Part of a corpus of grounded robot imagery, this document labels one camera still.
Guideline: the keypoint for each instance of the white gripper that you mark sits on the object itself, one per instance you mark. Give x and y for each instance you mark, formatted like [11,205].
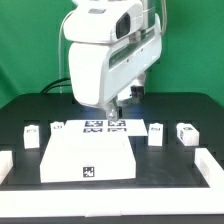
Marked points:
[95,83]

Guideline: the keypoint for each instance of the white square tabletop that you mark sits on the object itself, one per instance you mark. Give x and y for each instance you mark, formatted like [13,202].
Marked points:
[88,157]

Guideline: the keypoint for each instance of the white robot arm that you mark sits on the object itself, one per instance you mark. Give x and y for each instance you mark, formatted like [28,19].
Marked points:
[114,42]

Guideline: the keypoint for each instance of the white fiducial marker sheet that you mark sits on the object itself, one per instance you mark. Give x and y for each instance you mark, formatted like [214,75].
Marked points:
[133,127]

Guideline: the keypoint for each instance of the white U-shaped fence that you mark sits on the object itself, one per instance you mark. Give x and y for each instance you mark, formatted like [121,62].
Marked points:
[122,202]

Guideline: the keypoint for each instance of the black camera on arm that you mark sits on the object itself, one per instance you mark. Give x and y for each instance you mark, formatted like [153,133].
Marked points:
[137,91]

